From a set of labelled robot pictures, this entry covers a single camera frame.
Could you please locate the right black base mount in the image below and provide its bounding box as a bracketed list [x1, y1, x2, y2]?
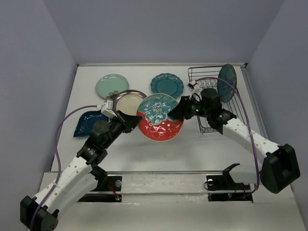
[204, 163, 253, 202]

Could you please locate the dark teal speckled plate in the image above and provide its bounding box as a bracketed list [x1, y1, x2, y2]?
[217, 64, 237, 103]

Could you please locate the red and teal floral plate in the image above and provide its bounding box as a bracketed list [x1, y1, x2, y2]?
[136, 93, 183, 141]

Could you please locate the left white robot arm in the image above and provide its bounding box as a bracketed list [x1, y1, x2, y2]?
[20, 111, 142, 231]

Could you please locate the light green round plate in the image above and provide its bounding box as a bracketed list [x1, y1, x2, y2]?
[95, 74, 129, 99]

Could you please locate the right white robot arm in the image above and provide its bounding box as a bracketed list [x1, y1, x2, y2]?
[168, 88, 300, 194]

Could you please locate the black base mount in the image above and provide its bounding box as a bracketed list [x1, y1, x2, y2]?
[78, 175, 122, 203]
[204, 163, 253, 202]

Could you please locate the teal scalloped edge plate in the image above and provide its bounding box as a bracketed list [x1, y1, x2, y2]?
[150, 73, 184, 99]

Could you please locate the navy blue leaf-shaped dish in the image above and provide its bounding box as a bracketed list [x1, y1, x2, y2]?
[73, 111, 109, 138]

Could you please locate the cream plate with metallic rim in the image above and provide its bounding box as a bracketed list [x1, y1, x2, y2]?
[113, 90, 147, 116]

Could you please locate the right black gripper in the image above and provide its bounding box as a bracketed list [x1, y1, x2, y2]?
[167, 96, 210, 120]

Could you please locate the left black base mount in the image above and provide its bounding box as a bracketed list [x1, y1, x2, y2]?
[78, 175, 122, 203]

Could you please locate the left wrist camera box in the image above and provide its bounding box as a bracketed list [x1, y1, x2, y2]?
[101, 100, 116, 119]

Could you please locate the black wire dish rack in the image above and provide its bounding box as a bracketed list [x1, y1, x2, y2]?
[188, 65, 247, 134]

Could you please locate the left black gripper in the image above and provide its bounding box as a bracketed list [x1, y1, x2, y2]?
[103, 110, 142, 149]

